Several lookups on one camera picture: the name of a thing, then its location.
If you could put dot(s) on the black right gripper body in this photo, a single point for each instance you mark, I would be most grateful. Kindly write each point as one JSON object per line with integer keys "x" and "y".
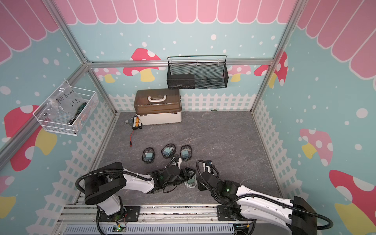
{"x": 200, "y": 186}

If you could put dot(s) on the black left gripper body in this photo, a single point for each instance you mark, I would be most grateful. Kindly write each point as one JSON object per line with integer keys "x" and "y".
{"x": 180, "y": 179}

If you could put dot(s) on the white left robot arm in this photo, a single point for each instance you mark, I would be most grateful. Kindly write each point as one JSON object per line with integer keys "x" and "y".
{"x": 101, "y": 185}

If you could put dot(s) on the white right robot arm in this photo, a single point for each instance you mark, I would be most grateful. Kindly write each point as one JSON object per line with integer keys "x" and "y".
{"x": 244, "y": 204}

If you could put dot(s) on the black yellow charger board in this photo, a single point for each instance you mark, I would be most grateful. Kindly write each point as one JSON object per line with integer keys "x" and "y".
{"x": 136, "y": 123}

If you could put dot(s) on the brown lid storage box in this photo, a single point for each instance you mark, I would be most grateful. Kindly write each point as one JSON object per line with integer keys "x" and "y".
{"x": 158, "y": 106}

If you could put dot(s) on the clear labelled plastic bag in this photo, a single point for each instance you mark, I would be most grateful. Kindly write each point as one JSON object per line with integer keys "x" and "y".
{"x": 64, "y": 101}

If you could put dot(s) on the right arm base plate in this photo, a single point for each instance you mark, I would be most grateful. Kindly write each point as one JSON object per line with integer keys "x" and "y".
{"x": 232, "y": 213}

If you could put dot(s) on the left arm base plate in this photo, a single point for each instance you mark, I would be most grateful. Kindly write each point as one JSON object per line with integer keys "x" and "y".
{"x": 126, "y": 214}

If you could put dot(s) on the black wire mesh basket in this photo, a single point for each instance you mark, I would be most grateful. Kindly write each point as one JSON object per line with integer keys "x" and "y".
{"x": 197, "y": 72}

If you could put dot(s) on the green handled tool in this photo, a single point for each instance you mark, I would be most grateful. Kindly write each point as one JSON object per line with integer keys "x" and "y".
{"x": 78, "y": 112}

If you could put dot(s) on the white wire wall basket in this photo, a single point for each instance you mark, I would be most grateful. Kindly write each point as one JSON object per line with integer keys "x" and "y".
{"x": 59, "y": 126}

